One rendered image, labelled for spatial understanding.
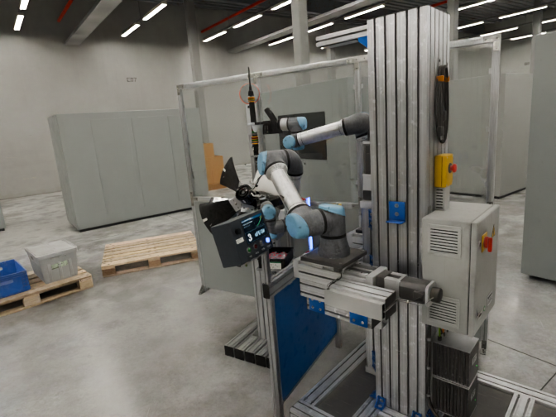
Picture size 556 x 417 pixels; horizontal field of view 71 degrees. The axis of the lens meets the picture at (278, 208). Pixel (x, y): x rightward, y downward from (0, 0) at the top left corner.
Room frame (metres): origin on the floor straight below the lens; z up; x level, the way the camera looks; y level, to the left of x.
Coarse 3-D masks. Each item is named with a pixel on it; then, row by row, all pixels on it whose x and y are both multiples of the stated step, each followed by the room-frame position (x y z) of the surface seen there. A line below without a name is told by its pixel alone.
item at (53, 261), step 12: (60, 240) 4.50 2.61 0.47; (36, 252) 4.05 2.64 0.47; (48, 252) 4.02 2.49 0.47; (60, 252) 4.03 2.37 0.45; (72, 252) 4.12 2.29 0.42; (36, 264) 4.02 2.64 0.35; (48, 264) 3.96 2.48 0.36; (60, 264) 4.03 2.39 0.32; (72, 264) 4.12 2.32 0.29; (48, 276) 3.95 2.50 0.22; (60, 276) 4.03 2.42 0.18
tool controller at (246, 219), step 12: (240, 216) 1.74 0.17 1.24; (252, 216) 1.72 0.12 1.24; (216, 228) 1.61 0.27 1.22; (228, 228) 1.58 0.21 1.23; (240, 228) 1.62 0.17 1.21; (252, 228) 1.69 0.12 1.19; (264, 228) 1.76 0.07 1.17; (216, 240) 1.62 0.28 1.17; (228, 240) 1.58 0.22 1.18; (240, 240) 1.60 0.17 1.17; (264, 240) 1.73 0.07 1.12; (228, 252) 1.59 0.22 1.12; (240, 252) 1.57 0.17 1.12; (252, 252) 1.63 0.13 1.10; (228, 264) 1.59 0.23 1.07; (240, 264) 1.56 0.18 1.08
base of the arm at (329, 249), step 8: (320, 240) 1.70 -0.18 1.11; (328, 240) 1.66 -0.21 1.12; (336, 240) 1.65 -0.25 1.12; (344, 240) 1.67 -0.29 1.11; (320, 248) 1.68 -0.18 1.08; (328, 248) 1.65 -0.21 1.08; (336, 248) 1.65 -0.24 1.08; (344, 248) 1.65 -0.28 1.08; (320, 256) 1.67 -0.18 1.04; (328, 256) 1.64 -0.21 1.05; (336, 256) 1.63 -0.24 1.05; (344, 256) 1.64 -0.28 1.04
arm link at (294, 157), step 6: (288, 150) 1.98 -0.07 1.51; (294, 156) 1.97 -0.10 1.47; (294, 162) 1.96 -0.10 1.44; (300, 162) 2.00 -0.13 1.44; (294, 168) 1.97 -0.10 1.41; (300, 168) 2.00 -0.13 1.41; (288, 174) 2.01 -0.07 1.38; (294, 174) 2.00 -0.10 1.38; (300, 174) 2.01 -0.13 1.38; (294, 180) 2.02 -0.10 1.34
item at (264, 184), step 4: (304, 164) 2.78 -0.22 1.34; (256, 172) 2.94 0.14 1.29; (256, 176) 2.92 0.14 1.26; (264, 176) 2.88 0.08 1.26; (260, 180) 2.88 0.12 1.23; (264, 180) 2.86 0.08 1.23; (268, 180) 2.84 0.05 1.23; (260, 184) 2.85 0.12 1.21; (264, 184) 2.84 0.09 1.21; (268, 184) 2.82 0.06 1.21; (272, 184) 2.80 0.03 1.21; (256, 188) 2.84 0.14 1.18; (260, 188) 2.83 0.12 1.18; (264, 188) 2.81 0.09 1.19; (268, 188) 2.79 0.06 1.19; (272, 188) 2.78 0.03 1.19; (268, 192) 2.77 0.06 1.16; (272, 192) 2.75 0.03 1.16; (276, 192) 2.73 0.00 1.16
